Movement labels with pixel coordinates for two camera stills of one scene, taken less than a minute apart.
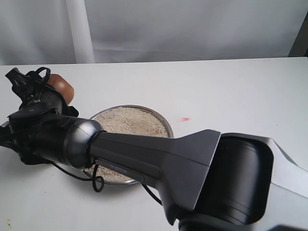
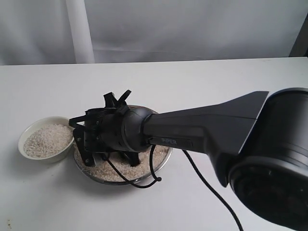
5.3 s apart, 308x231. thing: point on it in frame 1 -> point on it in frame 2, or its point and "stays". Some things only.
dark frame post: (299, 47) stays
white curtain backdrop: (58, 32) stays
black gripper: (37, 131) -> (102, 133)
